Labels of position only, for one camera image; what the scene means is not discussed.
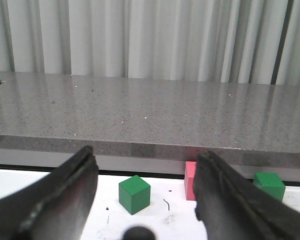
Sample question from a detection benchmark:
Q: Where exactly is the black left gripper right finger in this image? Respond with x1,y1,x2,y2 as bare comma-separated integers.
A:
193,150,300,240

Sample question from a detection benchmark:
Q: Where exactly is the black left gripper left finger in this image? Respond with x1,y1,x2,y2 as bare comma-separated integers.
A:
0,145,99,240

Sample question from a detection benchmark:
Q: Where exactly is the green cube middle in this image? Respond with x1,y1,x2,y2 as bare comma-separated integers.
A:
253,172,286,201

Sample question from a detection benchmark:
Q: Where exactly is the green cube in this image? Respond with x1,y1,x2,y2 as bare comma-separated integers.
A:
118,175,151,215
253,172,286,201

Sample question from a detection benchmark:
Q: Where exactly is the pink cube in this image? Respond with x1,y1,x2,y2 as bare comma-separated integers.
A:
184,161,197,201

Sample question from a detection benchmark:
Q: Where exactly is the green cube left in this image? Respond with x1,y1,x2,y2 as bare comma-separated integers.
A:
118,175,151,215

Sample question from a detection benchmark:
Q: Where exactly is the grey stone counter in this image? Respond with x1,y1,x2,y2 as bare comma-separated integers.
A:
0,71,300,182

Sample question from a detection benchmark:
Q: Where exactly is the grey-white curtain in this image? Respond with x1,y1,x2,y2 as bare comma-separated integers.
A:
0,0,300,86

